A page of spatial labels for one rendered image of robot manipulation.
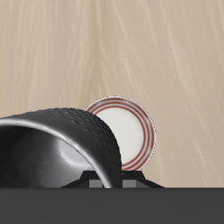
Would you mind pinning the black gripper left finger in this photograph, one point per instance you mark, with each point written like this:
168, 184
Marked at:
87, 178

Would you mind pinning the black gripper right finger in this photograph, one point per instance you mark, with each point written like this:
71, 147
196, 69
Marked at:
132, 178

